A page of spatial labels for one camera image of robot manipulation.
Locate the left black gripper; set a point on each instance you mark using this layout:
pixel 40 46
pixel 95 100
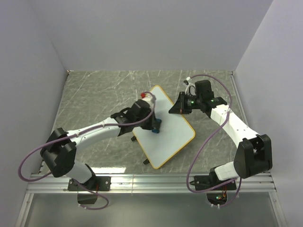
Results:
pixel 150 126

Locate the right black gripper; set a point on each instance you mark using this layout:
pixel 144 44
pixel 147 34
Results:
pixel 179 107

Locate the blue whiteboard eraser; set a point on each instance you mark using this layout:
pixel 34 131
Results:
pixel 156 125

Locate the white board with yellow frame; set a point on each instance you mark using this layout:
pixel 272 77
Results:
pixel 175 132

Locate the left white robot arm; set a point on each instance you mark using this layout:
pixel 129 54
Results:
pixel 60 151

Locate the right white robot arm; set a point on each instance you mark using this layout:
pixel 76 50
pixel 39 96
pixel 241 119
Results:
pixel 254 151

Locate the black board stand foot right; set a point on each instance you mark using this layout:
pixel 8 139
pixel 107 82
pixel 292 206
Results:
pixel 145 162

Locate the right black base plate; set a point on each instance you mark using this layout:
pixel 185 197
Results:
pixel 203 182

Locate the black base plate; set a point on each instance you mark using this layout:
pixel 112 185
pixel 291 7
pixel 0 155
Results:
pixel 97 183
pixel 203 182

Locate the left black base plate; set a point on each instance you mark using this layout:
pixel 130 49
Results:
pixel 97 183

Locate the aluminium rail frame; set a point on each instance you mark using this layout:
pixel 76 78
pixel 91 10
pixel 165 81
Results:
pixel 140 196

